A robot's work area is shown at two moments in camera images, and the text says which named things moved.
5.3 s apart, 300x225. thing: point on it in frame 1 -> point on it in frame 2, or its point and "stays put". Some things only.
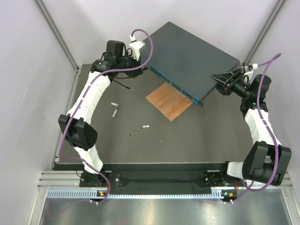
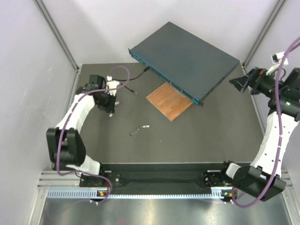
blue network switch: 187,63 stays put
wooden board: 171,101 stays put
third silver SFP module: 131,133 stays put
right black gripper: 225,88 -> 253,79
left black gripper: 134,72 -> 110,108
